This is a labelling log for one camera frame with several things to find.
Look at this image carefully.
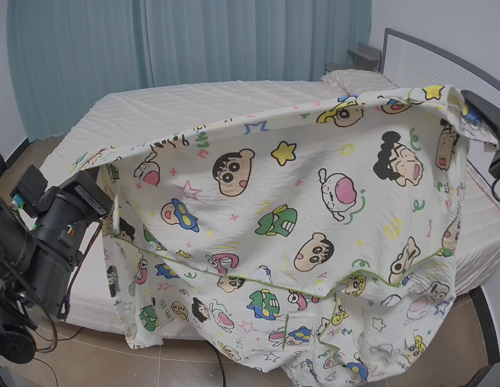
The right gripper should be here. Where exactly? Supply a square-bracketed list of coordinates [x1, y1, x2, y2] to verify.
[461, 90, 500, 180]

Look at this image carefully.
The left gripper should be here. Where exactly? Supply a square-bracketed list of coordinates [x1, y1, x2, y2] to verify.
[34, 170, 114, 263]

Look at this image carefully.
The white printed pyjama top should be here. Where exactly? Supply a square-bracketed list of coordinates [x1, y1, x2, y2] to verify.
[69, 84, 470, 387]

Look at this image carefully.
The bed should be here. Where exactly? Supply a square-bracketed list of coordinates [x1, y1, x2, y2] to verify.
[38, 28, 500, 368]

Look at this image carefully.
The grey bedside table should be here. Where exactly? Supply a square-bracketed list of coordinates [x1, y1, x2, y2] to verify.
[326, 42, 383, 73]

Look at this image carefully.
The cream pillow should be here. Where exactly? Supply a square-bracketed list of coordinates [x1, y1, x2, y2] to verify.
[320, 69, 397, 96]

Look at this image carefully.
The blue-green curtain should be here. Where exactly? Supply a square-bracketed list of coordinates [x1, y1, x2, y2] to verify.
[8, 0, 154, 142]
[143, 0, 373, 84]

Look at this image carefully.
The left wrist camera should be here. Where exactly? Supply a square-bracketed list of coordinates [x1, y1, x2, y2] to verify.
[10, 165, 49, 218]

